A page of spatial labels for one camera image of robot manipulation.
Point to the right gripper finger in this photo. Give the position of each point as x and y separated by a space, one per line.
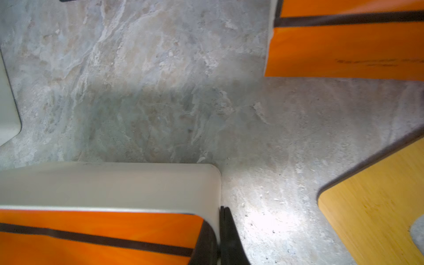
231 249

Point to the yellow bamboo lid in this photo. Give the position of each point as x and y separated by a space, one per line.
373 207

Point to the white tissue box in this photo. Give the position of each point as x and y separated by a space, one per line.
169 188
11 124

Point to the orange tissue pack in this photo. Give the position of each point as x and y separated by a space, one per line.
41 237
346 39

